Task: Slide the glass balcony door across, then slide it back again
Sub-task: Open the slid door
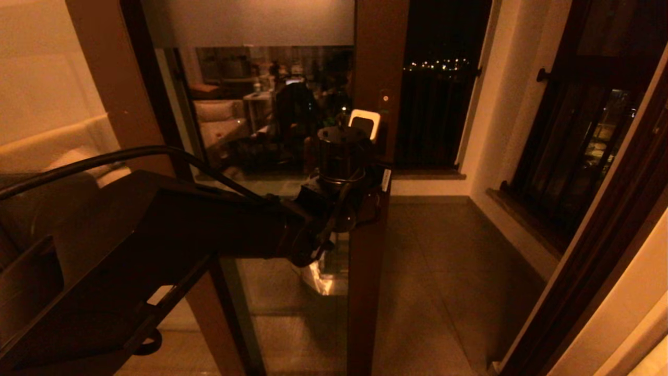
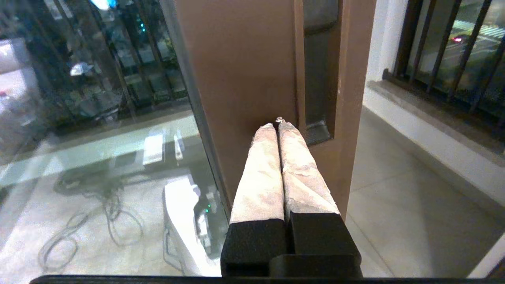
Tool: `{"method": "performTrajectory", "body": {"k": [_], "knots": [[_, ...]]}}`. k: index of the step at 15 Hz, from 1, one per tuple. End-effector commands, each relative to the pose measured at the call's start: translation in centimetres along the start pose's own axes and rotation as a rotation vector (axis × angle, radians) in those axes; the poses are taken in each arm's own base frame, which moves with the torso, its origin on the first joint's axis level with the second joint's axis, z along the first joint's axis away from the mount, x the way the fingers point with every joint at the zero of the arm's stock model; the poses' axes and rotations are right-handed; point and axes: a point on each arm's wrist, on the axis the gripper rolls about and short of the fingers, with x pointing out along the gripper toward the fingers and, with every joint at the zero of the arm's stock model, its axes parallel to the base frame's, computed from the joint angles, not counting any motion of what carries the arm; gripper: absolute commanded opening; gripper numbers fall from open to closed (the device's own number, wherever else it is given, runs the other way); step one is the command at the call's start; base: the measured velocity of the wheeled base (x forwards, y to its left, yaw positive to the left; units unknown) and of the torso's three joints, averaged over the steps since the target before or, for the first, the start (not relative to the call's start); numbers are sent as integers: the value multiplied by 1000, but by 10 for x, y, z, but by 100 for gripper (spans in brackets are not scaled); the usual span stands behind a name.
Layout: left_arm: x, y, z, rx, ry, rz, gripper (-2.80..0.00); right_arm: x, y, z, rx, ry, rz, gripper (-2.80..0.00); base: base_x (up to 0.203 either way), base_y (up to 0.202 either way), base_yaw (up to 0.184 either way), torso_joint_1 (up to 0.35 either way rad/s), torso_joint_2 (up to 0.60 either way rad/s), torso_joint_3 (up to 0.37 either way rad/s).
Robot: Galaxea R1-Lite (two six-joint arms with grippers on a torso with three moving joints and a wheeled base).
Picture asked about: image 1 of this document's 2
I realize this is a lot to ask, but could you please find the wide dark metal balcony railing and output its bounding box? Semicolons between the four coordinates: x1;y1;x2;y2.
394;63;483;170

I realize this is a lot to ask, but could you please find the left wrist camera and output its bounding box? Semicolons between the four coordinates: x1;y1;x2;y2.
348;109;382;142

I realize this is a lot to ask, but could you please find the narrow dark metal side railing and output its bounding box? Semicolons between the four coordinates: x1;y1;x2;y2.
501;0;668;246

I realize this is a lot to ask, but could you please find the dark brown door jamb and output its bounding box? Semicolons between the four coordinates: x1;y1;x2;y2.
498;57;668;376

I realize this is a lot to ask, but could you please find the left wrist silver cylinder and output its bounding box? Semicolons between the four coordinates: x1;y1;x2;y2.
317;125;372;184

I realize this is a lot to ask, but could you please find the short stone side sill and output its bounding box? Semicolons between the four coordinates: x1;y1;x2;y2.
486;188;572;256

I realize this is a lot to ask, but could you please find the brown-framed sliding glass door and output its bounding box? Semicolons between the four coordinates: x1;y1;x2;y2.
141;0;410;376

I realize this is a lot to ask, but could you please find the long stone railing sill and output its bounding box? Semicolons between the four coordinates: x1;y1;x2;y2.
201;169;467;182

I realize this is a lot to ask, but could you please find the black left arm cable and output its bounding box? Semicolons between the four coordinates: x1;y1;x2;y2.
0;145;269;205

